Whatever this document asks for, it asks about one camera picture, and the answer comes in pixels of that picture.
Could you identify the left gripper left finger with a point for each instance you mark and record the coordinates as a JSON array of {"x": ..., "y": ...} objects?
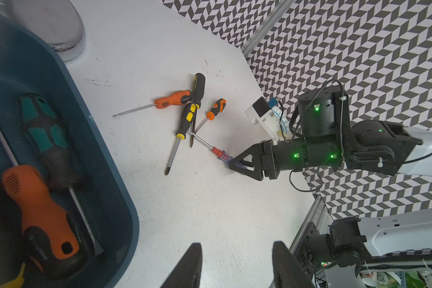
[{"x": 187, "y": 272}]

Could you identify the orange black short screwdriver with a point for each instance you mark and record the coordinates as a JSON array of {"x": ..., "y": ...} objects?
[{"x": 217, "y": 108}]

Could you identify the aluminium front rail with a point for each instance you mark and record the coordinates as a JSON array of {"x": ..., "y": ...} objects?
[{"x": 319, "y": 215}]

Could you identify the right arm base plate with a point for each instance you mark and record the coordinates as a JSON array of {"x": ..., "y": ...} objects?
[{"x": 312, "y": 250}]

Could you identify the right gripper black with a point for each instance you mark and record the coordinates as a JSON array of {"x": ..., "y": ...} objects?
[{"x": 267, "y": 159}]

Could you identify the green black handle screwdriver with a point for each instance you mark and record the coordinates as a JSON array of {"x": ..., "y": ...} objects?
[{"x": 46, "y": 132}]

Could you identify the small orange handle screwdriver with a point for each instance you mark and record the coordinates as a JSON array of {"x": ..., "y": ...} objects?
[{"x": 177, "y": 98}]

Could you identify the patterned ceramic bowl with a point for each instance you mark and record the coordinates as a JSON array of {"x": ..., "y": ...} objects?
[{"x": 283, "y": 128}]

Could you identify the yellow handle screwdriver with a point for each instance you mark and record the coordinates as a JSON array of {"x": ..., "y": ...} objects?
[{"x": 18, "y": 282}]

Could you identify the black yellow long screwdriver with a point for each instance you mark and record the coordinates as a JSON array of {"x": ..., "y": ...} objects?
[{"x": 198, "y": 94}]

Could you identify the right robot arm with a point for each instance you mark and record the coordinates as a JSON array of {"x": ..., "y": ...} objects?
[{"x": 325, "y": 137}]

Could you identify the chrome glass holder stand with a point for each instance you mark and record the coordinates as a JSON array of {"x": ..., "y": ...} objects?
[{"x": 57, "y": 23}]

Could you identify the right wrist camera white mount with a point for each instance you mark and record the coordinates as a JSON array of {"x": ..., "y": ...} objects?
[{"x": 261, "y": 113}]

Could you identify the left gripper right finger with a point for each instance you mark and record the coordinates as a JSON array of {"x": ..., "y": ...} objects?
[{"x": 287, "y": 270}]

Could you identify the black yellow phillips screwdriver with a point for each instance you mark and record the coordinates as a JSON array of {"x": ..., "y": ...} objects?
[{"x": 187, "y": 118}]

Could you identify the teal plastic storage box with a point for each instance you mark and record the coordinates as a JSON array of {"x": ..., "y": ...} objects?
[{"x": 29, "y": 65}]

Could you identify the blue transparent handle screwdriver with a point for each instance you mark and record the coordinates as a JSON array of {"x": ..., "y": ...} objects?
[{"x": 220, "y": 154}]

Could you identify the orange black large screwdriver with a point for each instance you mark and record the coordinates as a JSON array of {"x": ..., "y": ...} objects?
[{"x": 51, "y": 239}]

